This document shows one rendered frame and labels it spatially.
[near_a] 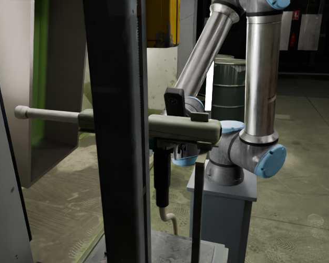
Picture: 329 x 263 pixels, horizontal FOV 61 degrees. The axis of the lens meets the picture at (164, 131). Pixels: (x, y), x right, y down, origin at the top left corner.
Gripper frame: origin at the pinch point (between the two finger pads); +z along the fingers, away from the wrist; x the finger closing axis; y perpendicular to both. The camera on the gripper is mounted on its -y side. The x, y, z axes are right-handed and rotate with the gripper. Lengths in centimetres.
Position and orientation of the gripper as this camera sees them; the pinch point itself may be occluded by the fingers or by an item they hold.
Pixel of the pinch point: (159, 141)
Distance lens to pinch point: 58.2
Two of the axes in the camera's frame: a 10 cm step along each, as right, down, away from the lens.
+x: -9.6, -1.2, 2.5
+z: -2.8, 3.2, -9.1
